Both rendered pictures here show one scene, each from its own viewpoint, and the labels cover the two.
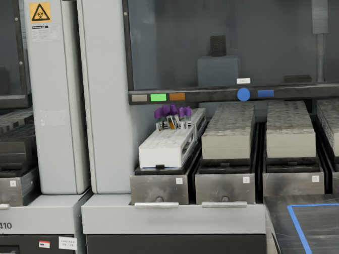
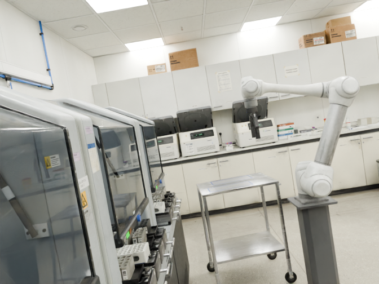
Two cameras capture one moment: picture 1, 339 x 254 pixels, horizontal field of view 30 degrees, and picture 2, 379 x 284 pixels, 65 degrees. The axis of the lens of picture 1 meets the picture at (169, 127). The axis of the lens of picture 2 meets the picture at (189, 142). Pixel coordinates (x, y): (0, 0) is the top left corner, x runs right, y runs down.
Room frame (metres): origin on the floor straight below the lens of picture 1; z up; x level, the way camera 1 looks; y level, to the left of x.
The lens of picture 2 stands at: (1.48, 2.02, 1.35)
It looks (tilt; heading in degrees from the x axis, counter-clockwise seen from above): 3 degrees down; 262
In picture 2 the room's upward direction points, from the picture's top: 10 degrees counter-clockwise
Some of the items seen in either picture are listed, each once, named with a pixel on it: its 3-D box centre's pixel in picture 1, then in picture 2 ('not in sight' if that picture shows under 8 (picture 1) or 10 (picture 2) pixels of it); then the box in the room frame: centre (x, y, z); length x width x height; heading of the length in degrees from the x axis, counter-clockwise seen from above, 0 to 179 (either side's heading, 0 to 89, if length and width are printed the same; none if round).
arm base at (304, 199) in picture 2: not in sight; (309, 195); (0.44, 0.07, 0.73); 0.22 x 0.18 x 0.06; 81
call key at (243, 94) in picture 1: (243, 94); not in sight; (1.44, -0.17, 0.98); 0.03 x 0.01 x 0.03; 81
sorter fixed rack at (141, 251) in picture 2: not in sight; (114, 258); (1.71, 0.70, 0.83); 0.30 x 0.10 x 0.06; 171
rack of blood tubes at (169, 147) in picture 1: (169, 146); (142, 211); (1.60, 0.00, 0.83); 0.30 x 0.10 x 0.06; 170
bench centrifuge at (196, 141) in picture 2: not in sight; (197, 131); (0.72, -2.49, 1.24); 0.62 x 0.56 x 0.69; 81
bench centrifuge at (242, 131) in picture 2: not in sight; (252, 121); (-0.12, -2.35, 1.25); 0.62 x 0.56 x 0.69; 80
